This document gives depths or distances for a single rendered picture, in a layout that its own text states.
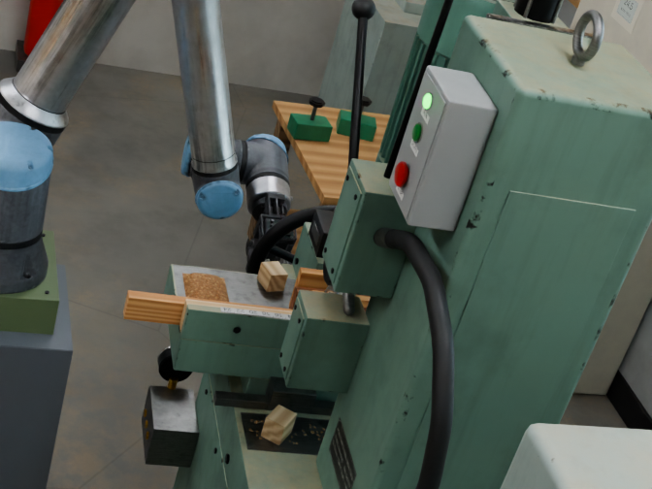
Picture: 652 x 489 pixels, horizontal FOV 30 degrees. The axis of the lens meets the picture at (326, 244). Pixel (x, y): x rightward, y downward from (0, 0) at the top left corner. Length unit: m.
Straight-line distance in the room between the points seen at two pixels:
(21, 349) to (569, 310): 1.19
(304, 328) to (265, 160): 0.90
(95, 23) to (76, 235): 1.54
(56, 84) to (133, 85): 2.48
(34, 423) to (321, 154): 1.30
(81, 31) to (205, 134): 0.30
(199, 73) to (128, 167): 2.01
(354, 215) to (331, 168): 1.83
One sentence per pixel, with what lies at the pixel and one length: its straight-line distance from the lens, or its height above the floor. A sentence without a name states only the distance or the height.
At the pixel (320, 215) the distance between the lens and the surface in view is 2.03.
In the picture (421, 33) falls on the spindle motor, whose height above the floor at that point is 1.42.
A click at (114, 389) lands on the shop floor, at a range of 3.19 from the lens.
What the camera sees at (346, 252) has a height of 1.21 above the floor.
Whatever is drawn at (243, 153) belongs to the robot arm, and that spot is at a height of 0.87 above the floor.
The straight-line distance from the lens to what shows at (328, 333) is 1.65.
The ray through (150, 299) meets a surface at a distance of 1.83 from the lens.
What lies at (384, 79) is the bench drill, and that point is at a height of 0.51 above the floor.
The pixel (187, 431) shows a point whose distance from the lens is 2.12.
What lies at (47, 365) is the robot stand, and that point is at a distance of 2.38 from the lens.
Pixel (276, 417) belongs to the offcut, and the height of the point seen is 0.84.
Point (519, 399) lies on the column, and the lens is 1.55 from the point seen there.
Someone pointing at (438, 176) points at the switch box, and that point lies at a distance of 1.37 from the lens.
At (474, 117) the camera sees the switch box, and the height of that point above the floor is 1.47.
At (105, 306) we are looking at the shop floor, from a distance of 3.48.
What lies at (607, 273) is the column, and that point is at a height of 1.31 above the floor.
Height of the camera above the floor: 1.94
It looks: 29 degrees down
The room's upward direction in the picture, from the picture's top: 17 degrees clockwise
